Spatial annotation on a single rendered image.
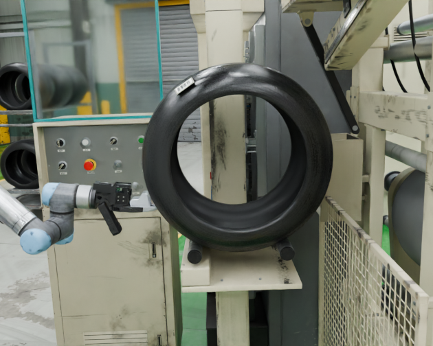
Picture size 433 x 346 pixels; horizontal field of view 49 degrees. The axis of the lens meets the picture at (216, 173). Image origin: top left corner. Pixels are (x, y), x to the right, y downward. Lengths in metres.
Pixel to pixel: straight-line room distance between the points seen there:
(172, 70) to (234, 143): 9.26
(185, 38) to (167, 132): 9.55
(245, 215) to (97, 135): 0.77
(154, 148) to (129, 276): 0.94
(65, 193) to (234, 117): 0.64
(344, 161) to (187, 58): 9.26
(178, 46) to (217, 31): 9.20
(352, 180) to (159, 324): 1.10
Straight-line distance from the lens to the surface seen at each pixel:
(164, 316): 2.27
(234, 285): 1.49
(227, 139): 1.74
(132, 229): 2.12
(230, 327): 1.98
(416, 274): 2.26
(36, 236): 1.46
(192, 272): 1.48
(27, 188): 5.26
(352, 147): 1.74
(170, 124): 1.36
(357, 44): 1.50
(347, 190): 1.77
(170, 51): 10.98
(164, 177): 1.39
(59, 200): 1.56
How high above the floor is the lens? 1.43
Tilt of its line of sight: 11 degrees down
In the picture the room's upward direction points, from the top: 2 degrees counter-clockwise
